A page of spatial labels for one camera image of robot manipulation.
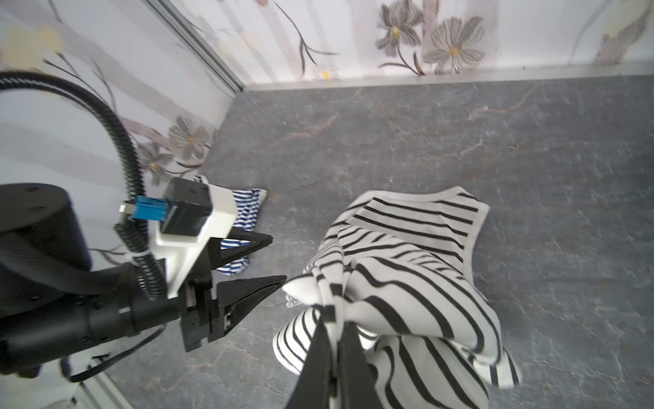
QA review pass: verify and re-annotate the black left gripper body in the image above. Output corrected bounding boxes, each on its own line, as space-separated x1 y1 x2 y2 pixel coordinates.
178 240 225 352

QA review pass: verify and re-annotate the black white striped tank top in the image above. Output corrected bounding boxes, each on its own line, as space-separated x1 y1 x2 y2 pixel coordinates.
272 187 522 408

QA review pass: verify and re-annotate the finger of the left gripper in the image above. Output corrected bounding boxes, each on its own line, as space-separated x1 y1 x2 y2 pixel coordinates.
216 275 287 332
209 228 274 269

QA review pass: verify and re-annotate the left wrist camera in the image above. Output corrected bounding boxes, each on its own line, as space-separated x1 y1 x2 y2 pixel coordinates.
119 176 239 300

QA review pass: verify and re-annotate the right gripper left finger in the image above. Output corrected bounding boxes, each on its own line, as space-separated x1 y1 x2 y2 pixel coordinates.
285 320 332 409

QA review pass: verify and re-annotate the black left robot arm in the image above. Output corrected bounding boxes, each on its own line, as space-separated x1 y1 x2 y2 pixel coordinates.
1 183 286 383

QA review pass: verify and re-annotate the left corrugated black cable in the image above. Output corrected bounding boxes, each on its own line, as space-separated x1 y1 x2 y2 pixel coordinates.
0 70 169 302

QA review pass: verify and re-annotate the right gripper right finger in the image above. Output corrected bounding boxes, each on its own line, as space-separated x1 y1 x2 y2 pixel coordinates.
338 323 383 409

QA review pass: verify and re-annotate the blue white striped tank top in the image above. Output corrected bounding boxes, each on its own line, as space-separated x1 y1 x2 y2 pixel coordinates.
192 174 267 278

